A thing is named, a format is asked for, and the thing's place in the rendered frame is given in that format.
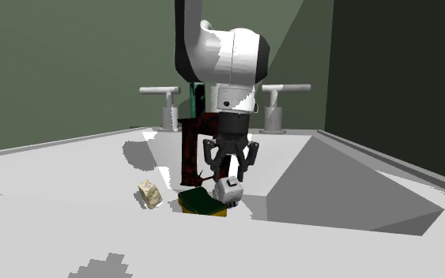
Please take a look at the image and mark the beige crumpled block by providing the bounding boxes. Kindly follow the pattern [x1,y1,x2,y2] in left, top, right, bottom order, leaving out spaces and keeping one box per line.
[137,178,164,210]

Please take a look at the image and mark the teal upright bar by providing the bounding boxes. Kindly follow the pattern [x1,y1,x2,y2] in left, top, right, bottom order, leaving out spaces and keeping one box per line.
[188,82,207,118]

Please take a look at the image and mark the grey tap handle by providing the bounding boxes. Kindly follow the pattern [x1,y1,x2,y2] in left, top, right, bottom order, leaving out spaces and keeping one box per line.
[138,85,182,133]
[259,83,312,135]

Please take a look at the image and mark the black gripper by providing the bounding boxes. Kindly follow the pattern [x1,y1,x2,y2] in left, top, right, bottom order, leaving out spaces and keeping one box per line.
[202,111,261,182]

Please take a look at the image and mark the green and yellow sponge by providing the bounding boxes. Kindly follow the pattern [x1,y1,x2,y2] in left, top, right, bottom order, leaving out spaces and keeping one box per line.
[177,186,228,218]

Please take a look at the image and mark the white and grey rounded box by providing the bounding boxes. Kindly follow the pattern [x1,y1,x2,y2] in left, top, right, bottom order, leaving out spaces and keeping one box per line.
[212,175,244,209]

